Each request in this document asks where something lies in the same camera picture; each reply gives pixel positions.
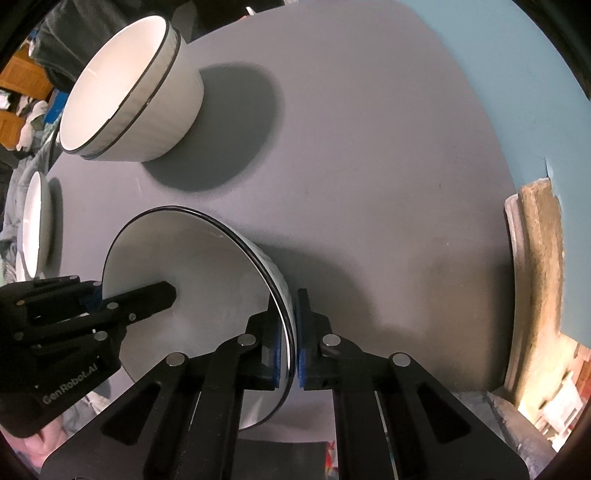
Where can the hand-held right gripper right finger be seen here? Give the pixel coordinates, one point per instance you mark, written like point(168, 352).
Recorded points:
point(303, 369)

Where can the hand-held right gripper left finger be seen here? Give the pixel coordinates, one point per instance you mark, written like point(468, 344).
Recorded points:
point(278, 357)

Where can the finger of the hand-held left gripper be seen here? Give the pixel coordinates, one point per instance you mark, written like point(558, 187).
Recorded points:
point(147, 297)
point(51, 290)

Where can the white bowl with black rim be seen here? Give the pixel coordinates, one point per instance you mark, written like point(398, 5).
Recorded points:
point(203, 267)
point(171, 106)
point(111, 87)

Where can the small white bowl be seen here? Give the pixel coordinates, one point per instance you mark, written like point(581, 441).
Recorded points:
point(36, 221)

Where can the grey quilt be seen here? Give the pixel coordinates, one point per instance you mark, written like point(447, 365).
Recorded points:
point(11, 207)

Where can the wooden cabinet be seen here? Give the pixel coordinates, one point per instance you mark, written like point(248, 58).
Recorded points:
point(23, 74)

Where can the dark grey fleece cloth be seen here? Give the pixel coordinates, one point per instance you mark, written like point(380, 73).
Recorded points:
point(60, 50)

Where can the beige wooden board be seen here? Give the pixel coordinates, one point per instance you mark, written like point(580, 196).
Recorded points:
point(540, 277)

